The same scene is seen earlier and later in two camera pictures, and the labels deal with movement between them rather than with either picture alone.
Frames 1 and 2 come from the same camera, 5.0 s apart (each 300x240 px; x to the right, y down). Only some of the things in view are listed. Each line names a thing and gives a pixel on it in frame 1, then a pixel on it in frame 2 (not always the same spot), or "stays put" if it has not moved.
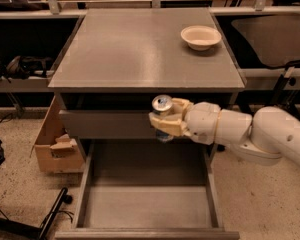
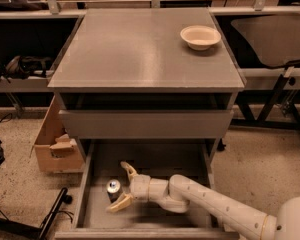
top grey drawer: x=107 y=124 stays put
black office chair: x=277 y=41 stays put
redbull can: x=160 y=105 → x=113 y=189
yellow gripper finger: x=170 y=123 → x=122 y=202
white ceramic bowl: x=199 y=37 stays put
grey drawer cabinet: x=120 y=59 stays put
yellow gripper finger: x=180 y=105 → x=130 y=170
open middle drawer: x=144 y=189 stays put
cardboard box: x=56 y=152 stays put
